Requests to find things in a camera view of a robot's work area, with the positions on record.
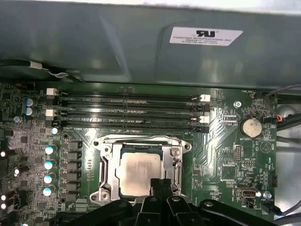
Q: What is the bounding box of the white printed label sticker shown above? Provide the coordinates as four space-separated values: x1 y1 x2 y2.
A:
169 26 244 47

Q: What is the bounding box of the silver topped CPU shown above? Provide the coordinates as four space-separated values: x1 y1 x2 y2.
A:
114 145 176 197

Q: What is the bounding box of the round silver coin battery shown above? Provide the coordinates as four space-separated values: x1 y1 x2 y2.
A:
239 116 263 139

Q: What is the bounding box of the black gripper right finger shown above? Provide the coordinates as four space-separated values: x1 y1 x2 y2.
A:
161 179 275 226

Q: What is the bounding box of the RAM slot with black clips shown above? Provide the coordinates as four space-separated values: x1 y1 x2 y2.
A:
46 119 210 132
46 98 210 110

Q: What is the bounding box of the RAM slot with white clips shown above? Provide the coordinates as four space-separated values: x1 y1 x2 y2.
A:
46 108 210 123
46 87 211 103

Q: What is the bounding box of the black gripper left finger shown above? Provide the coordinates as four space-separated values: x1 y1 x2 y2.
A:
70 178 162 226

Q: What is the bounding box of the metal socket cover frame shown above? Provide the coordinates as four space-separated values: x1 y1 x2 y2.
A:
100 141 184 201

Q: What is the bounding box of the CPU socket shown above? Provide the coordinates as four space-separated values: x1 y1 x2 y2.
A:
89 134 192 203

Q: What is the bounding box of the black and grey PC case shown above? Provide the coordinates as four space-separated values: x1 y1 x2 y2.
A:
0 0 301 226

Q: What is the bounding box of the silver internal USB port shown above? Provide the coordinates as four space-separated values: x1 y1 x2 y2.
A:
238 187 257 201

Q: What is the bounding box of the silver topped capacitor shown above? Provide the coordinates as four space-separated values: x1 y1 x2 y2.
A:
43 173 57 185
44 145 58 155
44 159 58 170
42 186 56 198

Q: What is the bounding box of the green motherboard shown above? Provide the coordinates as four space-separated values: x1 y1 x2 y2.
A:
0 81 278 226

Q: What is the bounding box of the thin black sensor wire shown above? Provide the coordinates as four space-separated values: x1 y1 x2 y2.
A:
263 86 301 123

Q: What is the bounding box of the black cable with white tape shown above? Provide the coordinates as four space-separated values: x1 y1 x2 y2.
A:
0 58 82 82

